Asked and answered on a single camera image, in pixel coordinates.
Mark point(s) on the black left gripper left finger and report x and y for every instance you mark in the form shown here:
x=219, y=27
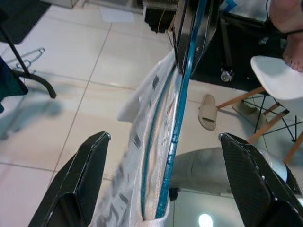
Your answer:
x=71, y=184

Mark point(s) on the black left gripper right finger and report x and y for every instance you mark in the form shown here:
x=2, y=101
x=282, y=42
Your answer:
x=258, y=184

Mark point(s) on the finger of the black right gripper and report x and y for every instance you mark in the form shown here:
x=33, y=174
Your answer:
x=184, y=35
x=207, y=26

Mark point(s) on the blue plastic hanger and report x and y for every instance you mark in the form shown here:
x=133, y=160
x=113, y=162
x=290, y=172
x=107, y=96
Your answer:
x=180, y=106

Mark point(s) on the white garment with grey print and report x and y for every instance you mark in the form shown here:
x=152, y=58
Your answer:
x=129, y=108

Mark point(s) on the black wheeled stand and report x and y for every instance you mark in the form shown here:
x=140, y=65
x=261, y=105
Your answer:
x=226, y=42

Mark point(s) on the black box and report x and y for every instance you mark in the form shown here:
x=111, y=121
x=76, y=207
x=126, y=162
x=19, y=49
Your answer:
x=154, y=19

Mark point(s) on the beige slipper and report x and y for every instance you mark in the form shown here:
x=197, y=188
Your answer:
x=208, y=111
x=246, y=111

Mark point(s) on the person bare leg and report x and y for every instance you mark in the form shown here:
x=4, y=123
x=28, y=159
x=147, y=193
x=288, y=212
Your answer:
x=286, y=16

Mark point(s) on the white chair with wooden legs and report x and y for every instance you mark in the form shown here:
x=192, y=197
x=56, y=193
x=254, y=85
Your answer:
x=274, y=78

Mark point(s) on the person bare foot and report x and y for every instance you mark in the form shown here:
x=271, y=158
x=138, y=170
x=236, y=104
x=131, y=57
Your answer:
x=293, y=54

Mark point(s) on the dark teal garment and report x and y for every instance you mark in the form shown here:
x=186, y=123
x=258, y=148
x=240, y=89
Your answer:
x=9, y=85

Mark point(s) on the black floor mat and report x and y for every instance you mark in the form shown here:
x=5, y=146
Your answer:
x=23, y=19

